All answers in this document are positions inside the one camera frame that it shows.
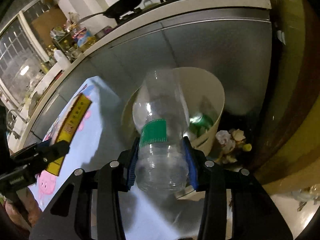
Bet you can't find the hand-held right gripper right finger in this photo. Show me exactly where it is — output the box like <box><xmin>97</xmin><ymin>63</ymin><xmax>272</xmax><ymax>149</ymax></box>
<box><xmin>182</xmin><ymin>136</ymin><xmax>294</xmax><ymax>240</ymax></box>

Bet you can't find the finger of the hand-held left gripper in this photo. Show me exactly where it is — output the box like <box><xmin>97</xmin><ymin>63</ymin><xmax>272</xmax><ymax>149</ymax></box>
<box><xmin>26</xmin><ymin>140</ymin><xmax>70</xmax><ymax>174</ymax></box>
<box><xmin>9</xmin><ymin>142</ymin><xmax>52</xmax><ymax>158</ymax></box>

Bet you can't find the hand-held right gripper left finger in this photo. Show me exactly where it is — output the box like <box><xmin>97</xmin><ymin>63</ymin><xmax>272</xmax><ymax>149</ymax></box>
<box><xmin>30</xmin><ymin>137</ymin><xmax>140</xmax><ymax>240</ymax></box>

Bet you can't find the yellow snack packet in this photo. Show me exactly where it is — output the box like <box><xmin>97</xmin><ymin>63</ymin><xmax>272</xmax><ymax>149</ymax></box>
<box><xmin>47</xmin><ymin>94</ymin><xmax>92</xmax><ymax>177</ymax></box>

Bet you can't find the clear plastic bottle green label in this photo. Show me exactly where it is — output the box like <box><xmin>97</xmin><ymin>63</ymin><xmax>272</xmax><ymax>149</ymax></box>
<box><xmin>132</xmin><ymin>69</ymin><xmax>190</xmax><ymax>195</ymax></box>

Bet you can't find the beige plastic waste bin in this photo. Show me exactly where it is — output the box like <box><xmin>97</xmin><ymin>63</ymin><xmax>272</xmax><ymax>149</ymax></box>
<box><xmin>121</xmin><ymin>67</ymin><xmax>225</xmax><ymax>155</ymax></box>

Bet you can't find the person's left hand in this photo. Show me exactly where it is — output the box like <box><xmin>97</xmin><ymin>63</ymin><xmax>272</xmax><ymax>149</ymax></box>
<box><xmin>5</xmin><ymin>192</ymin><xmax>43</xmax><ymax>230</ymax></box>

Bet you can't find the metal sink faucet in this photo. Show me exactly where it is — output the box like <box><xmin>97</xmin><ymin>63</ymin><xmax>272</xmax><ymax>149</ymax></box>
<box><xmin>6</xmin><ymin>109</ymin><xmax>28</xmax><ymax>131</ymax></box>

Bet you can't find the blue cartoon printed tablecloth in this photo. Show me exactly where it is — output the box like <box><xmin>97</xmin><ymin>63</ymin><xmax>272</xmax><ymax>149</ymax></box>
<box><xmin>30</xmin><ymin>76</ymin><xmax>208</xmax><ymax>240</ymax></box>

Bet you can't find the green drink can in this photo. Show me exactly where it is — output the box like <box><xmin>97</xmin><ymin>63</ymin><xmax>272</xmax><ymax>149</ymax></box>
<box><xmin>189</xmin><ymin>114</ymin><xmax>214</xmax><ymax>137</ymax></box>

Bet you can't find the black garbage bag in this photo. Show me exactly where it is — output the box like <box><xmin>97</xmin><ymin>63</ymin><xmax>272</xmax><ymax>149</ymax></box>
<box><xmin>195</xmin><ymin>110</ymin><xmax>253</xmax><ymax>165</ymax></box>

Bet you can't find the white plastic jug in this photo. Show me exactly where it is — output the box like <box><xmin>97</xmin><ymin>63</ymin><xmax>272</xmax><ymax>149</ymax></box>
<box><xmin>54</xmin><ymin>50</ymin><xmax>72</xmax><ymax>68</ymax></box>

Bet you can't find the barred kitchen window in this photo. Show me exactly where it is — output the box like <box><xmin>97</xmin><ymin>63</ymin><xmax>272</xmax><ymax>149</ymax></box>
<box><xmin>0</xmin><ymin>7</ymin><xmax>60</xmax><ymax>105</ymax></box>

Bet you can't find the group of condiment bottles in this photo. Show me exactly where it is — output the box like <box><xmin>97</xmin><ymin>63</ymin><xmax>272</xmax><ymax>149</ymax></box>
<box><xmin>49</xmin><ymin>12</ymin><xmax>99</xmax><ymax>63</ymax></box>

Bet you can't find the grey kitchen cabinet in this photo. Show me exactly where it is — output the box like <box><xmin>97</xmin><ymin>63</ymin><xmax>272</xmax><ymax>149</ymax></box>
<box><xmin>7</xmin><ymin>0</ymin><xmax>273</xmax><ymax>160</ymax></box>

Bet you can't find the brown cardboard sheet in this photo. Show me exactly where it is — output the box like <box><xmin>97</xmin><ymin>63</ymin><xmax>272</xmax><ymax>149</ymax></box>
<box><xmin>31</xmin><ymin>6</ymin><xmax>68</xmax><ymax>39</ymax></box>

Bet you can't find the small metal pot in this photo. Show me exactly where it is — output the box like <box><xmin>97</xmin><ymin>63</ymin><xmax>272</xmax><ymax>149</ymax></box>
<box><xmin>96</xmin><ymin>26</ymin><xmax>112</xmax><ymax>38</ymax></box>

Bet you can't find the black frying pan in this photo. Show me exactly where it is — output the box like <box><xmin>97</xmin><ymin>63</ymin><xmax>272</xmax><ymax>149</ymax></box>
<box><xmin>77</xmin><ymin>0</ymin><xmax>143</xmax><ymax>23</ymax></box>

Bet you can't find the wooden door frame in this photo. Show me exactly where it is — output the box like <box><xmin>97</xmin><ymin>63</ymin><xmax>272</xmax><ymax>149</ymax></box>
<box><xmin>250</xmin><ymin>0</ymin><xmax>320</xmax><ymax>205</ymax></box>

